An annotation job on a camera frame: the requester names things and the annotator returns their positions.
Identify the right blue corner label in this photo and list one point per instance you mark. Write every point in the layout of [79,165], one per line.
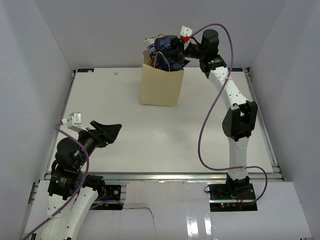
[235,69]

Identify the left blue corner label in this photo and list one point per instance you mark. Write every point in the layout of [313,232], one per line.
[85,70]

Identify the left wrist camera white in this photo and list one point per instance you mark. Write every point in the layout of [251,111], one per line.
[74,122]

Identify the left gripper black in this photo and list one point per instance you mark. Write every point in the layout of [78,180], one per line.
[108,132]

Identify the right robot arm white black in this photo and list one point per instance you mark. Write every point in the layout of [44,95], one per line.
[240,118]

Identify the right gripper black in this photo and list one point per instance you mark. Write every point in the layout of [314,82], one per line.
[178,52]

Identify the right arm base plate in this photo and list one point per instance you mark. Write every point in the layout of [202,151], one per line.
[222,201]

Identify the blue corner label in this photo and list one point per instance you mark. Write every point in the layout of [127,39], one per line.
[235,69]
[85,70]

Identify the beige paper bag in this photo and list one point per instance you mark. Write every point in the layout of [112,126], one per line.
[159,87]

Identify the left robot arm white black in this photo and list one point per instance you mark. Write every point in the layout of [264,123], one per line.
[71,191]

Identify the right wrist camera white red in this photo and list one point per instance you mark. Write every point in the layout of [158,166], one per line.
[185,34]

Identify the large blue purple snack bag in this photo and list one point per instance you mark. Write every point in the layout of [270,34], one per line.
[158,48]

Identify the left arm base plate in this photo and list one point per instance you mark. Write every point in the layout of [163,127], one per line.
[109,198]

